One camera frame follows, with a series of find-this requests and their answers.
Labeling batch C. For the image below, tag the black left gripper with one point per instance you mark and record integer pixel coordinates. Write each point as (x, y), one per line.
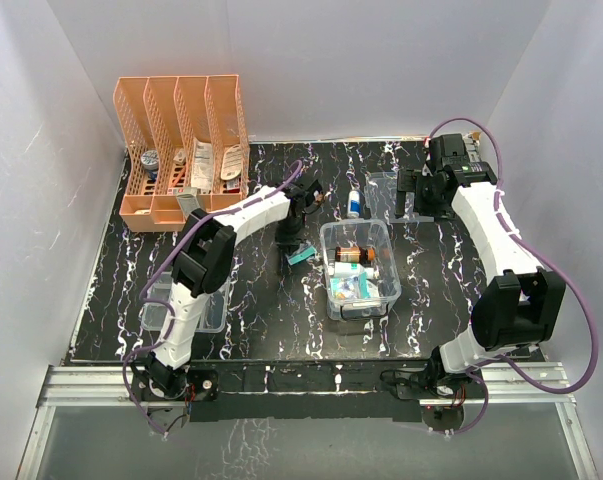
(290, 244)

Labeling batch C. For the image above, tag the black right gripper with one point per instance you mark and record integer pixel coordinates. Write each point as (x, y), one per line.
(407, 183)

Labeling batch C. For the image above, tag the clear plastic box lid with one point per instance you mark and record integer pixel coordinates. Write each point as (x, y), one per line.
(380, 198)

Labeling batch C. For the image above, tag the teal bandage packet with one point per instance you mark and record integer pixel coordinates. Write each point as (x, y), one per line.
(349, 288)
(303, 253)

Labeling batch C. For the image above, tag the brown medicine bottle orange cap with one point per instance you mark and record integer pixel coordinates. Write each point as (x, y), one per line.
(354, 254)

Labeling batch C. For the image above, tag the clear divided tray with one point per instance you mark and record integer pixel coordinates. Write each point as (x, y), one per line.
(214, 317)

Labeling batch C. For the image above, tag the white green medicine bottle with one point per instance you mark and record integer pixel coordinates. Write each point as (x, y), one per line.
(344, 269)

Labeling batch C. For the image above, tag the white blue mask packet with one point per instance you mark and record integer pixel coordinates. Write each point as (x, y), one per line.
(373, 291)

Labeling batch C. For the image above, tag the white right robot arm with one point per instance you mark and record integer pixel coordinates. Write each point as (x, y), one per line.
(520, 304)

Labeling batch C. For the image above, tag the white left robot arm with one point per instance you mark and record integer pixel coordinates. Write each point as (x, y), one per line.
(202, 264)

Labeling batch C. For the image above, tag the white medicine box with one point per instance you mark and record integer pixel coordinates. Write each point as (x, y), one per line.
(187, 199)

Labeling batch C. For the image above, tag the white blue bandage roll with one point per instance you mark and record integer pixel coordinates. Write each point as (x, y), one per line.
(354, 204)

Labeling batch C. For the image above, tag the beige blister pack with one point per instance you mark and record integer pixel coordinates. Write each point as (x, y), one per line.
(232, 163)

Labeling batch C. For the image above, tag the clear plastic storage box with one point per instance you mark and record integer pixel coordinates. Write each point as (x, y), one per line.
(361, 233)

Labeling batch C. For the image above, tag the white paper packet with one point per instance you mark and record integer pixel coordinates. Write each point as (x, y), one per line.
(202, 167)

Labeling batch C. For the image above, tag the orange plastic file organizer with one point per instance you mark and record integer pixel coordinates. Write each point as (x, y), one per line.
(168, 113)

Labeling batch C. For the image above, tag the round blue white tin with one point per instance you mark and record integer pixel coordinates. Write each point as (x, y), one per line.
(150, 162)

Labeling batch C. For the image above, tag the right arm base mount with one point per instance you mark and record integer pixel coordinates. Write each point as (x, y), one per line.
(445, 394)

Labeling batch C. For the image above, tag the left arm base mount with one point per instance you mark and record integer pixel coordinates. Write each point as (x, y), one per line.
(150, 381)

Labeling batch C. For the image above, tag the aluminium frame rail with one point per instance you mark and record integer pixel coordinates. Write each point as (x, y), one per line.
(267, 425)

